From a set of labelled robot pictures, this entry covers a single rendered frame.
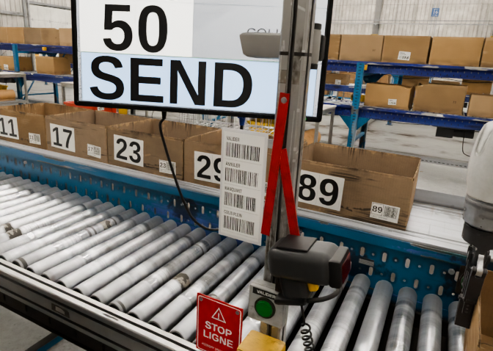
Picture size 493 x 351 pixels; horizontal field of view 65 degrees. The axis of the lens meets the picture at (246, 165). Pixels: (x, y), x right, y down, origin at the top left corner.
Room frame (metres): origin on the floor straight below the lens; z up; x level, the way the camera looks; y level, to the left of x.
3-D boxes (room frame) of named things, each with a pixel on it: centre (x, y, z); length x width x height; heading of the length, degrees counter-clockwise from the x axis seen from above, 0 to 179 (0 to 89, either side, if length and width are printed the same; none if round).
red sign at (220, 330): (0.62, 0.01, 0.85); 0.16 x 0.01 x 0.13; 64
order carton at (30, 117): (1.98, 1.06, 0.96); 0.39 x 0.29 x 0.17; 64
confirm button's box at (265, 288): (0.58, -0.05, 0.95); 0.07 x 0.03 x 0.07; 64
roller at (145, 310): (1.02, 0.15, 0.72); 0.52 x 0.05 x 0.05; 154
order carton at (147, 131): (1.63, 0.35, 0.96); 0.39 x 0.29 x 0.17; 63
